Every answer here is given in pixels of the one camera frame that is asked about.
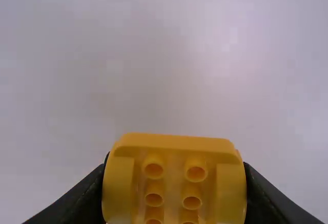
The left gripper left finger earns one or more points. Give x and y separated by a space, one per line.
77 201

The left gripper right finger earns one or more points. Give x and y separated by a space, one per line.
269 206

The yellow toy car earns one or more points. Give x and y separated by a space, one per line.
174 147

